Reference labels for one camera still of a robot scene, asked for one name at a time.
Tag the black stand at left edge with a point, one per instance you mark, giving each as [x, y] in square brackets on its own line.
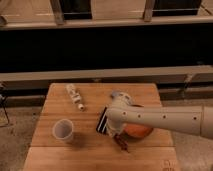
[2, 105]

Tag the black white striped block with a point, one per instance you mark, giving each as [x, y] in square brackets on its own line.
[101, 126]

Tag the orange round bowl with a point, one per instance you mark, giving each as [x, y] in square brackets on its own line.
[137, 131]

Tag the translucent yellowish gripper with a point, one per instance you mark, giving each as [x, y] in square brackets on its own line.
[114, 128]

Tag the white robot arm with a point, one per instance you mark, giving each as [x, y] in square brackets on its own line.
[193, 120]

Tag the clear plastic cup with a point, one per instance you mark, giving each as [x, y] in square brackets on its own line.
[63, 130]

